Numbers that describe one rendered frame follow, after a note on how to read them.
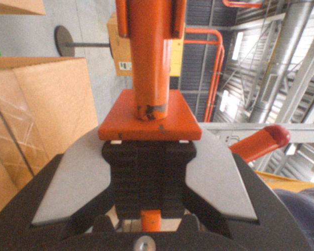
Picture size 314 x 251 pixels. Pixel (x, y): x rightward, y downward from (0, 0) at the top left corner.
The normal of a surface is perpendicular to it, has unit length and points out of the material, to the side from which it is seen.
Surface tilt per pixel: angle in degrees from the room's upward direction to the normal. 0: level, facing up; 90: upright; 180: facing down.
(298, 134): 90
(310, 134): 90
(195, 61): 90
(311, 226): 108
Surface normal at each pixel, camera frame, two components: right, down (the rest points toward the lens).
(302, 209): -0.26, -0.89
